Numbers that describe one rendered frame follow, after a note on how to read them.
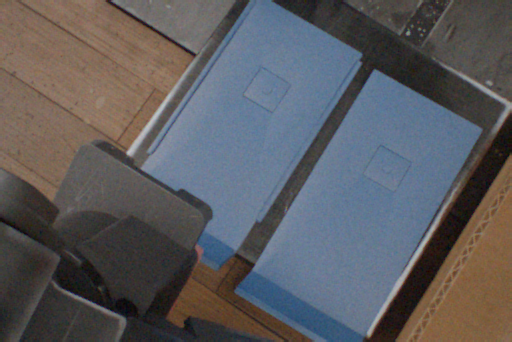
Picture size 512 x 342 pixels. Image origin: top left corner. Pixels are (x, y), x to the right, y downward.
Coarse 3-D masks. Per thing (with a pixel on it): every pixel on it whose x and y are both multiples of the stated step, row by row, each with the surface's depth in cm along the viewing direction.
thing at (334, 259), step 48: (384, 96) 55; (336, 144) 54; (384, 144) 54; (432, 144) 54; (336, 192) 54; (384, 192) 54; (432, 192) 54; (288, 240) 53; (336, 240) 53; (384, 240) 53; (240, 288) 50; (288, 288) 52; (336, 288) 52; (384, 288) 52; (336, 336) 50
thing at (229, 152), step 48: (240, 48) 56; (288, 48) 56; (336, 48) 56; (240, 96) 55; (288, 96) 55; (192, 144) 54; (240, 144) 54; (288, 144) 54; (192, 192) 53; (240, 192) 54; (240, 240) 53
